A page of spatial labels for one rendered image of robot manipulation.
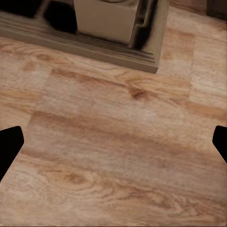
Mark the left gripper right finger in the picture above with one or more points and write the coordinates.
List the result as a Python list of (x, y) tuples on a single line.
[(220, 140)]

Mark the wood fireplace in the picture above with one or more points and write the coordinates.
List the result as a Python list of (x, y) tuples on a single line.
[(127, 33)]

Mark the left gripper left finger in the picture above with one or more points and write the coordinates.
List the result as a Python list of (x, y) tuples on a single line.
[(11, 141)]

